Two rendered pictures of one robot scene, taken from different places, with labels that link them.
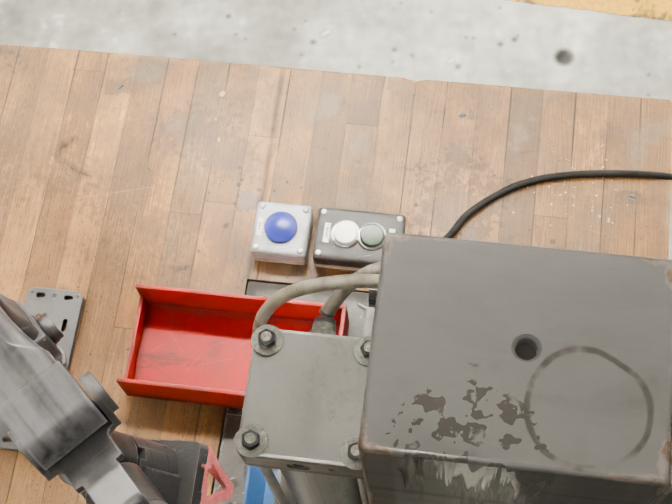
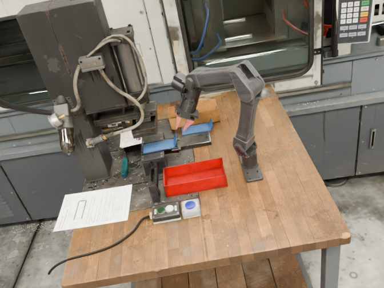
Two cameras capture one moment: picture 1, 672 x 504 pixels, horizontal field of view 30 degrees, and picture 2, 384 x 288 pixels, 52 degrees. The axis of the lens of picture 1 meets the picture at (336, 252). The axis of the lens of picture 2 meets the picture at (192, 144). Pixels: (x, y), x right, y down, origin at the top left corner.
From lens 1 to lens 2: 173 cm
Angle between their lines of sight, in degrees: 77
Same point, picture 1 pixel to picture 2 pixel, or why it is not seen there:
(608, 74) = not seen: outside the picture
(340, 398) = (114, 32)
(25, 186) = (282, 202)
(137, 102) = (258, 235)
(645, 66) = not seen: outside the picture
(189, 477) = (177, 107)
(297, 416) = (122, 29)
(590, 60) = not seen: outside the picture
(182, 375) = (210, 174)
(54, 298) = (254, 178)
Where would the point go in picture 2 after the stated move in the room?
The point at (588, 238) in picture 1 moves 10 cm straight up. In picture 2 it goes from (95, 235) to (87, 217)
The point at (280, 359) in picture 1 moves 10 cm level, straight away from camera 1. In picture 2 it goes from (126, 32) to (137, 38)
